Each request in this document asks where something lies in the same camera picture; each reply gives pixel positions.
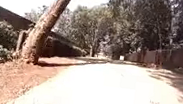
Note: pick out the brown wooden fence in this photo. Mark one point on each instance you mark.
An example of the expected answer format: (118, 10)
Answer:
(179, 57)

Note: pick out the row of trees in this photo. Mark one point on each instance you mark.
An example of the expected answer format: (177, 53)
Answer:
(136, 23)

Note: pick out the white sign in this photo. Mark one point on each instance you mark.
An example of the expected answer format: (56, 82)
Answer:
(122, 57)

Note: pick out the reddish dirt verge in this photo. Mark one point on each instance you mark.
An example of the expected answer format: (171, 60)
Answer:
(6, 76)

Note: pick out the large leaning tree trunk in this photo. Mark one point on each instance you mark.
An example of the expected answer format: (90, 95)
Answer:
(43, 28)

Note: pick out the pale concrete road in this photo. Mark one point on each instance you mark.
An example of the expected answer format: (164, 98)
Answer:
(108, 90)

